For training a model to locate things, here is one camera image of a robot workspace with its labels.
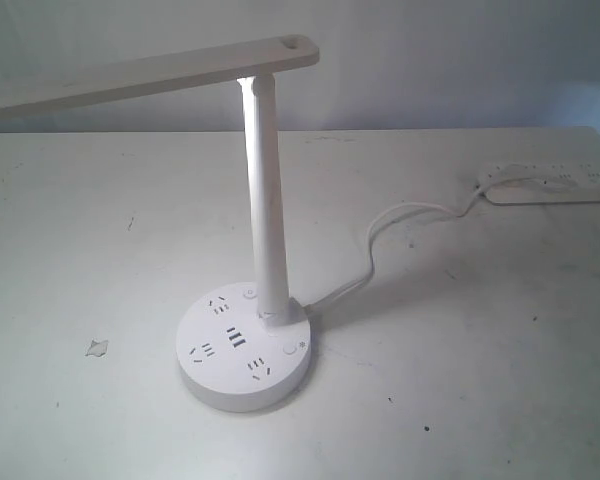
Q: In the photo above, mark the white desk lamp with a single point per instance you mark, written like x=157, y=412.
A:
x=245, y=346

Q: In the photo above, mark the white power strip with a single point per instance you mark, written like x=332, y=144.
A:
x=535, y=184

